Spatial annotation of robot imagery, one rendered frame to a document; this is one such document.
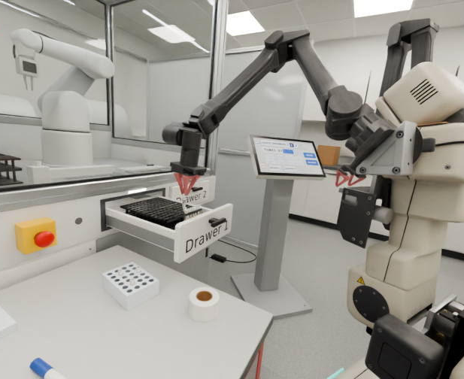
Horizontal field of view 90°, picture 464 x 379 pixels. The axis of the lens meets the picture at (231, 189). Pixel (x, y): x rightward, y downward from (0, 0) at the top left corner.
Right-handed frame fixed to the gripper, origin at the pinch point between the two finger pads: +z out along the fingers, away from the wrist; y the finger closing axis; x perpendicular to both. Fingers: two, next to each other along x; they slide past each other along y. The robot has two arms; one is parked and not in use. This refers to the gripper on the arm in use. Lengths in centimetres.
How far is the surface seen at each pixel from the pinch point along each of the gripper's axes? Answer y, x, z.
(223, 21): 31, -53, -72
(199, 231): -11.1, 5.1, 8.2
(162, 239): -3.5, 12.3, 11.1
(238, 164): 63, -168, 16
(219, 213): -10.8, -5.4, 5.0
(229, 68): 94, -169, -79
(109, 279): -1.1, 26.6, 17.6
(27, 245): 18.1, 35.1, 12.9
